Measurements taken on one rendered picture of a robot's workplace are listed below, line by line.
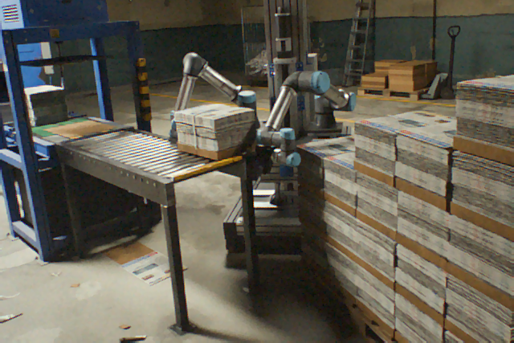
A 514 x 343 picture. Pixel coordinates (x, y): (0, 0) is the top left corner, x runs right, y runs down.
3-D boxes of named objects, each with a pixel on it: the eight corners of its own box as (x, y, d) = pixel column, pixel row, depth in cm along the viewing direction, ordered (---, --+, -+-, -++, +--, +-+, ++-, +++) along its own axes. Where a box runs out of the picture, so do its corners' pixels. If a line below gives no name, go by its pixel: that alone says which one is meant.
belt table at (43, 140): (136, 138, 374) (134, 125, 372) (48, 159, 332) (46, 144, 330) (93, 127, 424) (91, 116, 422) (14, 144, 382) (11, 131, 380)
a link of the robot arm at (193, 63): (206, 58, 313) (184, 132, 322) (204, 56, 323) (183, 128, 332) (187, 52, 310) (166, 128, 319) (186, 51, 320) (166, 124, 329)
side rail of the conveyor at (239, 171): (254, 177, 276) (252, 156, 273) (246, 180, 272) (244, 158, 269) (130, 142, 372) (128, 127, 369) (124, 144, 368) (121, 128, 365)
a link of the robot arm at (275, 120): (283, 66, 286) (250, 136, 265) (301, 67, 280) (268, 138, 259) (291, 79, 294) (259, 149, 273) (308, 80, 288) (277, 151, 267)
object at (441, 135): (468, 120, 210) (468, 118, 209) (526, 133, 184) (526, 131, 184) (394, 133, 197) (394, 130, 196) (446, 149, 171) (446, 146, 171)
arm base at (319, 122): (313, 123, 333) (313, 108, 330) (336, 123, 330) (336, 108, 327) (312, 128, 319) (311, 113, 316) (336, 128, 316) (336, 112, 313)
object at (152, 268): (188, 268, 322) (188, 267, 322) (148, 286, 304) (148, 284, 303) (157, 251, 349) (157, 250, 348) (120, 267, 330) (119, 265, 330)
